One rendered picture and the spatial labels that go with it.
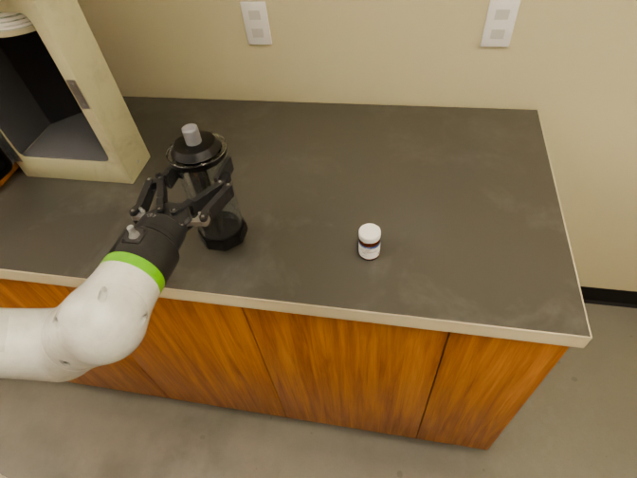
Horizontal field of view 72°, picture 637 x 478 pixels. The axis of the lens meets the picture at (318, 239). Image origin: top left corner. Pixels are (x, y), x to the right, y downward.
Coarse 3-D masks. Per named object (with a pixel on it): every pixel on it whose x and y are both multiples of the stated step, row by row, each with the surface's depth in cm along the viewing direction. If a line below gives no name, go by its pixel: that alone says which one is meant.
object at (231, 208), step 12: (168, 156) 78; (216, 156) 76; (216, 168) 78; (180, 180) 81; (192, 180) 78; (204, 180) 79; (192, 192) 81; (228, 204) 85; (216, 216) 85; (228, 216) 87; (240, 216) 91; (216, 228) 87; (228, 228) 88; (240, 228) 92; (216, 240) 90
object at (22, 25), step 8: (0, 16) 86; (8, 16) 86; (16, 16) 87; (24, 16) 87; (0, 24) 87; (8, 24) 87; (16, 24) 87; (24, 24) 88; (32, 24) 88; (0, 32) 88; (8, 32) 87; (16, 32) 88; (24, 32) 88
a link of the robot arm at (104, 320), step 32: (128, 256) 60; (96, 288) 55; (128, 288) 57; (160, 288) 62; (64, 320) 53; (96, 320) 52; (128, 320) 55; (64, 352) 54; (96, 352) 53; (128, 352) 56
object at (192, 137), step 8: (184, 128) 75; (192, 128) 75; (184, 136) 76; (192, 136) 75; (200, 136) 77; (208, 136) 79; (176, 144) 77; (184, 144) 77; (192, 144) 76; (200, 144) 77; (208, 144) 77; (216, 144) 78; (176, 152) 76; (184, 152) 76; (192, 152) 76; (200, 152) 75; (208, 152) 76; (216, 152) 77; (176, 160) 76; (184, 160) 76; (192, 160) 75; (200, 160) 76
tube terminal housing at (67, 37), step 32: (0, 0) 80; (32, 0) 79; (64, 0) 86; (64, 32) 87; (64, 64) 89; (96, 64) 96; (96, 96) 97; (96, 128) 101; (128, 128) 110; (32, 160) 114; (64, 160) 111; (128, 160) 111
